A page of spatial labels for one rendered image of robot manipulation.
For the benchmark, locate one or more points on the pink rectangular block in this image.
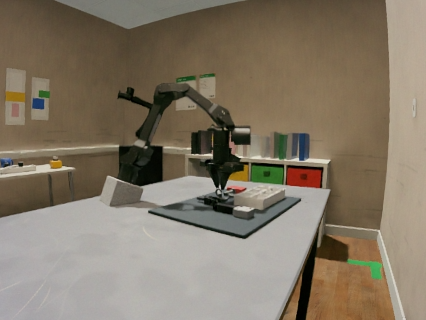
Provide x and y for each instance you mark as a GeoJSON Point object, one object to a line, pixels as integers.
{"type": "Point", "coordinates": [237, 189]}

